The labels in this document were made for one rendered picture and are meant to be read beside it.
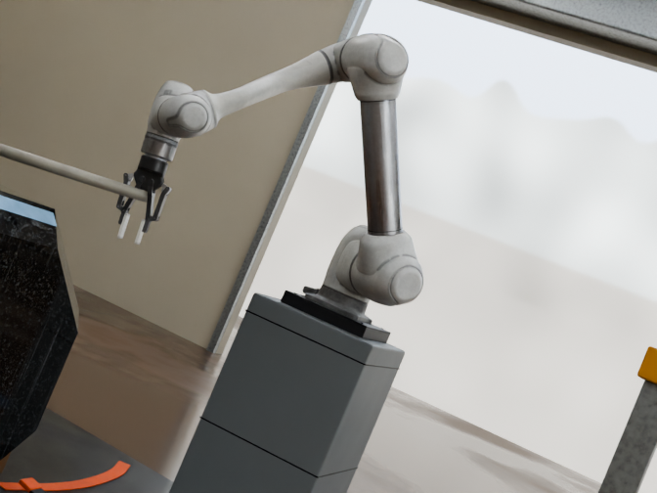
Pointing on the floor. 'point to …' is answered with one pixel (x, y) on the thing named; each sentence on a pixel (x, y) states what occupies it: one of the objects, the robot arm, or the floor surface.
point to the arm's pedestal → (288, 406)
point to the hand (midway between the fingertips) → (132, 229)
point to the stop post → (636, 435)
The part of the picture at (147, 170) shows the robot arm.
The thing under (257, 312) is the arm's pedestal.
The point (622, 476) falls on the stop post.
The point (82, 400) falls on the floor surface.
